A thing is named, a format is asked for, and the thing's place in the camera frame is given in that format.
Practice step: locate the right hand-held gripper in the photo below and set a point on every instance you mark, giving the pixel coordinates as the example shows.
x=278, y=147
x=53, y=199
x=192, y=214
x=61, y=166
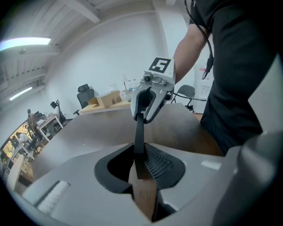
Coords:
x=159, y=75

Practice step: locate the black office chair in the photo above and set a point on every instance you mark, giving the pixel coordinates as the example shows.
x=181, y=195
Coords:
x=85, y=97

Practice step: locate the white desk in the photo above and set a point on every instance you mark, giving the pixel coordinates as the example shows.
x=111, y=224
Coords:
x=47, y=122

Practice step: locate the clear water bottle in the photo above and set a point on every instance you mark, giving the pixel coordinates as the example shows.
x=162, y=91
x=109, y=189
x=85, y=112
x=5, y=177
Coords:
x=134, y=84
x=129, y=84

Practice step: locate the long ceiling light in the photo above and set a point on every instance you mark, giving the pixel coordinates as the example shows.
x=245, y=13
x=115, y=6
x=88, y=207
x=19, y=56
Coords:
x=26, y=42
x=21, y=93

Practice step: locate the grey folding chair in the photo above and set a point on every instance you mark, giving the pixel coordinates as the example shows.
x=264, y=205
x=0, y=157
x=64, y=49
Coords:
x=186, y=91

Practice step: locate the person's body in black clothing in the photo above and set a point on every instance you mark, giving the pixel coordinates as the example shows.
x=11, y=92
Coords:
x=232, y=66

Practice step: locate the thin black panel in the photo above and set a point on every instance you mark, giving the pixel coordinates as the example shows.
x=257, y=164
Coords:
x=139, y=132

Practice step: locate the white water dispenser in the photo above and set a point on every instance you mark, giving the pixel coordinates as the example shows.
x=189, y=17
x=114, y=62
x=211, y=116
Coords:
x=204, y=88

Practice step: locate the person's right forearm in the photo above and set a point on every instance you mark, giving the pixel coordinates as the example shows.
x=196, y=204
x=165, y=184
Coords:
x=184, y=55

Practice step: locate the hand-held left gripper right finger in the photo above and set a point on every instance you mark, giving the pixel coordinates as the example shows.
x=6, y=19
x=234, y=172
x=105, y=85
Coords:
x=163, y=170

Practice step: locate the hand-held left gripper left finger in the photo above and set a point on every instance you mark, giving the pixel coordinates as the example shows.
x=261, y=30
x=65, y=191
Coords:
x=104, y=174

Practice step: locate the black chair with curled headrest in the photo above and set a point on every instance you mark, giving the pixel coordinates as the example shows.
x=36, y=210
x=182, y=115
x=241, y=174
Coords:
x=62, y=115

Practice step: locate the brown cardboard box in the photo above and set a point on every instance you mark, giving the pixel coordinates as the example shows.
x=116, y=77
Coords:
x=106, y=99

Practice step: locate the wide window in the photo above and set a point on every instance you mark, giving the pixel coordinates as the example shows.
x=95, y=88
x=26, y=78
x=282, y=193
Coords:
x=7, y=146

